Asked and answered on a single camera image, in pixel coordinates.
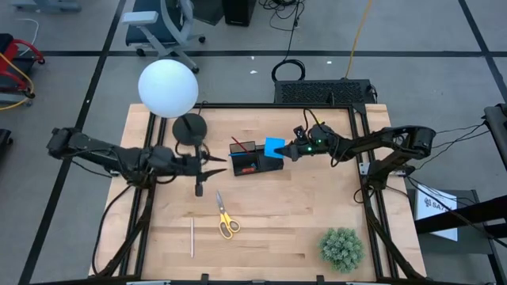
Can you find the natural wood pencil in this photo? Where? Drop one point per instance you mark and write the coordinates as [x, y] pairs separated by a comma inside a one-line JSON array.
[[192, 237]]

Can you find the black side stand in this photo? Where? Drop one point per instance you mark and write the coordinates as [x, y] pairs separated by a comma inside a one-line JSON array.
[[475, 212]]

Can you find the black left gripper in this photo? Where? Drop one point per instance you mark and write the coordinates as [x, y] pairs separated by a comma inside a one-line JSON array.
[[178, 162]]

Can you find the black mesh desk organizer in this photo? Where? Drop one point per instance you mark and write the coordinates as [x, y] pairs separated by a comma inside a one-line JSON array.
[[269, 166]]

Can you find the white printed paper sheet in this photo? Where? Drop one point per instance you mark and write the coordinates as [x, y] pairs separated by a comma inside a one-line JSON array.
[[435, 213]]

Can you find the black furniture piece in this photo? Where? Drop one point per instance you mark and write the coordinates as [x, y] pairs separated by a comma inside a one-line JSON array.
[[497, 130]]

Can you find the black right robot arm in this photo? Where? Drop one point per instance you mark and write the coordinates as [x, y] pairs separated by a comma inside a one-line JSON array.
[[388, 142]]

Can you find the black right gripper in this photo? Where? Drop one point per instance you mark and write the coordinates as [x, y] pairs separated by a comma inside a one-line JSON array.
[[313, 144]]

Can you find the small potted green plant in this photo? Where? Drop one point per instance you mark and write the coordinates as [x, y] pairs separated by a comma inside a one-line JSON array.
[[341, 250]]

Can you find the black box on floor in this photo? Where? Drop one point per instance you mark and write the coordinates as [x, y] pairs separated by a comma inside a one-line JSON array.
[[239, 12]]

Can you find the black mesh computer case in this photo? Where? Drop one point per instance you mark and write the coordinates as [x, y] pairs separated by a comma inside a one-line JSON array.
[[317, 92]]

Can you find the red and black cart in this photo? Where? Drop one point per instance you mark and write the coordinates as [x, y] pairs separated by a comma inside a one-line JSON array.
[[12, 53]]

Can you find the black aluminium table frame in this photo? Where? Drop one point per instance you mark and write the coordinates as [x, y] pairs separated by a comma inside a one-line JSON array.
[[245, 105]]

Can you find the red pencil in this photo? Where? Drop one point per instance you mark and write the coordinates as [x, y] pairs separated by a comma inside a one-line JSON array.
[[239, 145]]

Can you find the blue grey office chair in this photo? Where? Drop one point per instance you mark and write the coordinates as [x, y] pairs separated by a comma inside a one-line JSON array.
[[144, 33]]

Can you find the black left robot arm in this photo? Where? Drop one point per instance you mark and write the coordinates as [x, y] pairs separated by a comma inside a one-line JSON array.
[[103, 156]]

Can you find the blue sticky note pad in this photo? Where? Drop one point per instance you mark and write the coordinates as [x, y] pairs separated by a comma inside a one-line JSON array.
[[272, 145]]

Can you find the white globe table lamp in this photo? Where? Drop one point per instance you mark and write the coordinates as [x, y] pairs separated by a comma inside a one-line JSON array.
[[168, 89]]

